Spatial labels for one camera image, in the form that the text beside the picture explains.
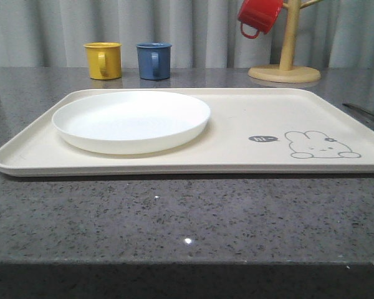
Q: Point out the white round plate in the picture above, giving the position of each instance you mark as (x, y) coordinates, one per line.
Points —
(133, 122)

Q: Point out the steel chopstick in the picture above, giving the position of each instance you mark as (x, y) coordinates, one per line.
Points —
(359, 109)

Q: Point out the cream rabbit serving tray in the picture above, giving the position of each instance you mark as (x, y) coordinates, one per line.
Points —
(251, 130)

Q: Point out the blue enamel mug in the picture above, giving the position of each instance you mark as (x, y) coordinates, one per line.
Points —
(154, 60)

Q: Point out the yellow enamel mug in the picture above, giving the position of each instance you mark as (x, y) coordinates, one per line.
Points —
(104, 60)

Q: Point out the wooden mug tree stand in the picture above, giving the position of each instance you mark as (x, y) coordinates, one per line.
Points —
(286, 71)

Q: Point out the red enamel mug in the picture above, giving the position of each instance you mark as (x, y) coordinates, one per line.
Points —
(258, 14)

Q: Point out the grey pleated curtain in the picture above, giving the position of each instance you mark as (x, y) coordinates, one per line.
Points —
(203, 34)

